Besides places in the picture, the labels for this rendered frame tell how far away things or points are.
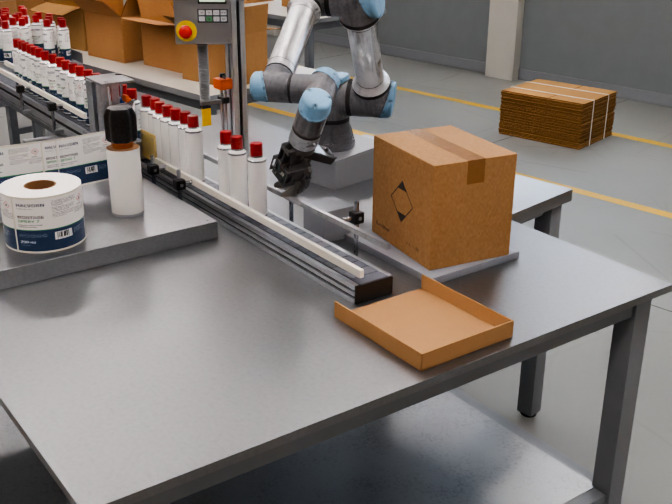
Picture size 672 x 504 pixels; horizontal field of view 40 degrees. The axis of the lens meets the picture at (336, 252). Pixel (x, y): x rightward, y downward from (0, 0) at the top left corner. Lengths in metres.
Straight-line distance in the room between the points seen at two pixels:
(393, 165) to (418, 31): 6.98
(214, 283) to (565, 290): 0.85
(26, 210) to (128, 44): 2.94
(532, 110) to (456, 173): 4.44
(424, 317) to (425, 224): 0.28
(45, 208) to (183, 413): 0.79
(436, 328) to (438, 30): 7.23
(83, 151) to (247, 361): 1.04
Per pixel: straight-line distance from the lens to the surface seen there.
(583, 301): 2.25
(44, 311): 2.21
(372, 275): 2.18
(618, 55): 8.12
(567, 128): 6.56
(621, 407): 2.51
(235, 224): 2.56
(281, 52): 2.43
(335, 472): 2.63
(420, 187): 2.27
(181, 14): 2.79
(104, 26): 5.32
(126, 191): 2.57
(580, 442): 3.26
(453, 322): 2.08
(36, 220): 2.38
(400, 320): 2.08
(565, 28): 8.35
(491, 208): 2.33
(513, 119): 6.75
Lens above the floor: 1.77
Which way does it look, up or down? 23 degrees down
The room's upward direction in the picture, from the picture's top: straight up
